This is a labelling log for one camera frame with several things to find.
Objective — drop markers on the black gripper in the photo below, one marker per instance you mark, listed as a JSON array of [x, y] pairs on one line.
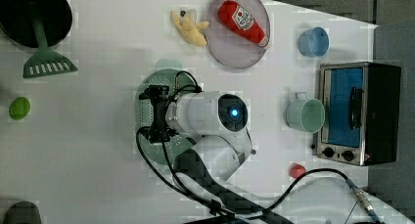
[[158, 131]]

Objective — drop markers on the mint green plastic strainer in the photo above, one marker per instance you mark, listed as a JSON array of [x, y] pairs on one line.
[[169, 73]]

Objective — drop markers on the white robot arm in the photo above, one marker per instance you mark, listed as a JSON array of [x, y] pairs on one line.
[[204, 139]]

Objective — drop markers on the yellow plush toy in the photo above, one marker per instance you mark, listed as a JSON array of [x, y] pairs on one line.
[[185, 23]]

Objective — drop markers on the grey round plate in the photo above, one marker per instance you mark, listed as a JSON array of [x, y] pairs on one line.
[[229, 48]]

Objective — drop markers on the green slotted spatula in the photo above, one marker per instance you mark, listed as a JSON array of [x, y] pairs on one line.
[[45, 61]]

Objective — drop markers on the red plush ketchup bottle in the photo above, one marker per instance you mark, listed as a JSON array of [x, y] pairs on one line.
[[242, 22]]

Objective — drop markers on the red toy strawberry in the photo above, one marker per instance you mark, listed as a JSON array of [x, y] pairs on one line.
[[297, 170]]

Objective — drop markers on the green toy lime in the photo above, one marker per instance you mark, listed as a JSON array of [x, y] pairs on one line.
[[20, 108]]

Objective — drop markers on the mint green mug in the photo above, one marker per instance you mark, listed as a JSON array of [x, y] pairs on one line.
[[305, 114]]

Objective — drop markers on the grey object at corner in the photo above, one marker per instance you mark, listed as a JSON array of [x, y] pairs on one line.
[[23, 213]]

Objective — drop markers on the blue cup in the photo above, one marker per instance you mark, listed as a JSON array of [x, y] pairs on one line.
[[314, 42]]

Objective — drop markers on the black round pan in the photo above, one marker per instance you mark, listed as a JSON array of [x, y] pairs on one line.
[[56, 16]]

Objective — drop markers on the silver black toaster oven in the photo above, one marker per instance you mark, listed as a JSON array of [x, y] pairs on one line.
[[361, 101]]

